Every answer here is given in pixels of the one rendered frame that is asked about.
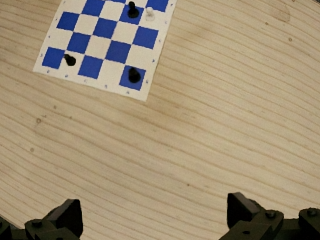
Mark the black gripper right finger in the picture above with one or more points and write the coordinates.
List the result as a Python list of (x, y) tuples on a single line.
[(241, 208)]

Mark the blue and white chessboard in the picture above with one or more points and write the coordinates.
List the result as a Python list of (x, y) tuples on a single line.
[(106, 44)]

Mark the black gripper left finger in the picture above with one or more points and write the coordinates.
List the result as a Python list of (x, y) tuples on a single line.
[(67, 215)]

